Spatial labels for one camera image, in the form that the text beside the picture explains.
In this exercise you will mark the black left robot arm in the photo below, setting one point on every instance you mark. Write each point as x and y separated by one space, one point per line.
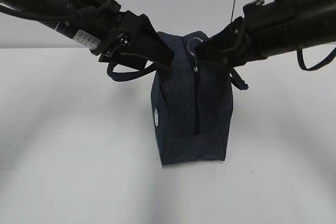
71 18

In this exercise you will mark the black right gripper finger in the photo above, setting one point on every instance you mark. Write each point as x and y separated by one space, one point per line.
239 57
211 49

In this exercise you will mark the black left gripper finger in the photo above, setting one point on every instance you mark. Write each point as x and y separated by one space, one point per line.
130 61
149 45

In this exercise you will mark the dark blue insulated lunch bag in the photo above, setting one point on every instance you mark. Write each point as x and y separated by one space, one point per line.
192 102

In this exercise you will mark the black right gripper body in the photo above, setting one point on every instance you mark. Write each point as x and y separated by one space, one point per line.
247 44

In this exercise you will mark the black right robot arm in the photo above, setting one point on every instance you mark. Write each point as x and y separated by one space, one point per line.
267 30

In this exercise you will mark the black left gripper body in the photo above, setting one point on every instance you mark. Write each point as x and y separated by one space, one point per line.
116 30

